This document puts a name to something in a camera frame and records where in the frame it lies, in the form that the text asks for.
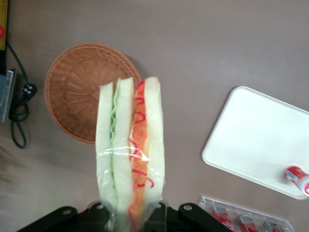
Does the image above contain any black power cable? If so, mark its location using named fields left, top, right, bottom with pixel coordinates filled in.
left=5, top=40, right=31, bottom=148

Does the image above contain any yellow control panel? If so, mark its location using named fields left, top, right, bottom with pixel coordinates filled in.
left=0, top=0, right=9, bottom=50

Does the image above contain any triangle sandwich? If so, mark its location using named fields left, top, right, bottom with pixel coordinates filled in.
left=95, top=76, right=167, bottom=232

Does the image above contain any clear acrylic can rack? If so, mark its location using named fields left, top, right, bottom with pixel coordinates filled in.
left=198, top=195, right=295, bottom=232

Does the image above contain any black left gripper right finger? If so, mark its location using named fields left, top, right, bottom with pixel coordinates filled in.
left=144, top=200, right=234, bottom=232

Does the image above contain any white rectangular tray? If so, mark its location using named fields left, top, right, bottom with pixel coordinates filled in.
left=201, top=86, right=309, bottom=200

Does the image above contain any black power plug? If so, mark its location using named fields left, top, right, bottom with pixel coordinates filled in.
left=21, top=83, right=38, bottom=99

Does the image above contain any round brown wicker basket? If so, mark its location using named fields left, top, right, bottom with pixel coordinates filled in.
left=44, top=43, right=142, bottom=146

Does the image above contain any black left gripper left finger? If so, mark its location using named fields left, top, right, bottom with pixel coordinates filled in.
left=18, top=201, right=114, bottom=232

